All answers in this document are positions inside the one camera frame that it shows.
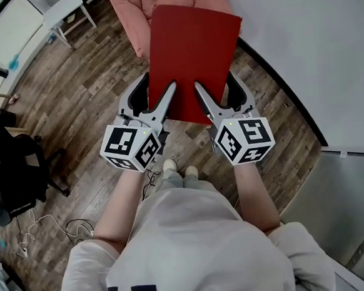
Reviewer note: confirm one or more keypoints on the person's grey trousers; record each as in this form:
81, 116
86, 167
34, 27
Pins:
185, 182

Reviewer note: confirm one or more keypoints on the grey metal door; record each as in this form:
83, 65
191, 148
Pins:
346, 198

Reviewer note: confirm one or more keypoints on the person's white shirt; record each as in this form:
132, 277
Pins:
193, 250

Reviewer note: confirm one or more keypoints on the teal duster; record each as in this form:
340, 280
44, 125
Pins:
14, 63

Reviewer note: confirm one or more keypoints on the white side table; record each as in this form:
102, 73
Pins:
61, 10

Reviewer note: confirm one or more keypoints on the red book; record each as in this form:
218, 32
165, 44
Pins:
193, 53

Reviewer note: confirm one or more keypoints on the white shelf unit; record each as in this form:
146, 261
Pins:
42, 0

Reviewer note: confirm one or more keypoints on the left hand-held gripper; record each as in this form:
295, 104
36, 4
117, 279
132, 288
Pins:
122, 140

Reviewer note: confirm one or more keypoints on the person's left forearm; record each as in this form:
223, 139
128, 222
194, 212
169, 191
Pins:
121, 212

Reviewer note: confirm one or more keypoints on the small pale item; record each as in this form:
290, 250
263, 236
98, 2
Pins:
14, 98

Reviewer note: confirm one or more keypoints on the person's right forearm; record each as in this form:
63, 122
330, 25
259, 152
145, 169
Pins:
255, 195

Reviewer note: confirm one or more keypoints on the black framed window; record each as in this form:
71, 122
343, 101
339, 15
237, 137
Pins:
0, 27

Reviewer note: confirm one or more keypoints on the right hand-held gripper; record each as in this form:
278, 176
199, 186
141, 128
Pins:
256, 132

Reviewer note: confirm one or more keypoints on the person's left shoe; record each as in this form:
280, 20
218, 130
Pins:
170, 164

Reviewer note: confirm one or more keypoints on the person's right shoe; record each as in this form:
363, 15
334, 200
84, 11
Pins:
191, 171

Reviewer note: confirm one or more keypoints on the small blue bottle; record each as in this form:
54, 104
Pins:
51, 40

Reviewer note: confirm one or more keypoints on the black baseboard strip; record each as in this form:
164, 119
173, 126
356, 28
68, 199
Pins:
284, 86

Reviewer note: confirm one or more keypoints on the pink armchair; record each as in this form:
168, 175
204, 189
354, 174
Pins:
131, 14

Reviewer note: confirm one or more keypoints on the person's shoe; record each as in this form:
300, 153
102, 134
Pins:
170, 164
191, 171

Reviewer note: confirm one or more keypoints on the black office chair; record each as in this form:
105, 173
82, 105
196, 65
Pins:
14, 167

